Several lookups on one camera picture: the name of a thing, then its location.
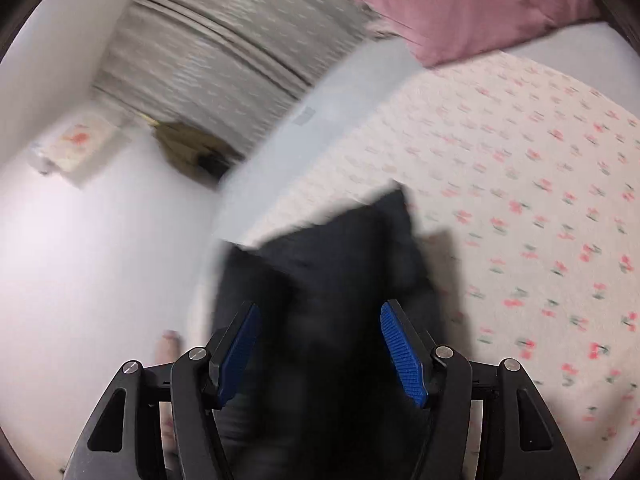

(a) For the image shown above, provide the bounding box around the person's foot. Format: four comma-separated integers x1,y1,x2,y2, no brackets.
155,330,182,461

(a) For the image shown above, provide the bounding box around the floral bed sheet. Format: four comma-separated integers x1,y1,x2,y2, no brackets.
240,52,640,480

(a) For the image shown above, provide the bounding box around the pink pillow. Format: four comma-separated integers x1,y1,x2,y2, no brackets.
336,0,603,68

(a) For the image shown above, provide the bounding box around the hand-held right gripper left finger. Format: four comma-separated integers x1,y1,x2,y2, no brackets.
62,301,262,480

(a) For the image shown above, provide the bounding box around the grey curtain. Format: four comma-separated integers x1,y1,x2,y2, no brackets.
92,0,386,161

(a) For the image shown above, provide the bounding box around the black jacket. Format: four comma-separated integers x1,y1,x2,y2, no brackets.
212,180,451,480

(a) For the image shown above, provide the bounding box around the white mattress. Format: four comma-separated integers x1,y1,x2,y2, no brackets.
212,19,640,261

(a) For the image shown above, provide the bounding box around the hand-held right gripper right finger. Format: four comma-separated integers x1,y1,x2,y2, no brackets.
380,299,581,480

